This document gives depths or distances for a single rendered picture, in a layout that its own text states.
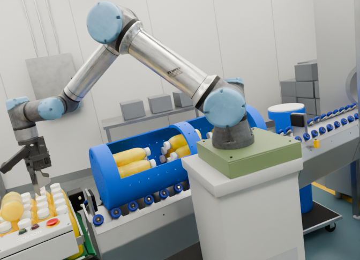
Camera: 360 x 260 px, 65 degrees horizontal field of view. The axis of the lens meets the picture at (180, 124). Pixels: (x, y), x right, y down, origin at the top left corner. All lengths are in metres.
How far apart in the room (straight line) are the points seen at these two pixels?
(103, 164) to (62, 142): 3.60
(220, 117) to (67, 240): 0.60
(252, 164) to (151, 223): 0.59
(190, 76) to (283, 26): 5.14
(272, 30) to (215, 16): 1.17
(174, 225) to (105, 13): 0.94
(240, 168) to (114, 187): 0.53
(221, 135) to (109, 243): 0.65
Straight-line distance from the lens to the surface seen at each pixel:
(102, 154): 1.19
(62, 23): 4.72
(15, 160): 1.16
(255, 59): 5.51
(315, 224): 2.52
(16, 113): 1.12
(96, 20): 0.88
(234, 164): 0.87
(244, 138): 0.96
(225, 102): 0.78
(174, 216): 1.33
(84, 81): 1.09
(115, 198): 1.20
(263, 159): 0.92
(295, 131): 1.98
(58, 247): 0.99
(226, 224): 0.94
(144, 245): 1.35
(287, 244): 1.11
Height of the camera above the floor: 1.51
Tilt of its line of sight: 12 degrees down
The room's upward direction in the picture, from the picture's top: 10 degrees counter-clockwise
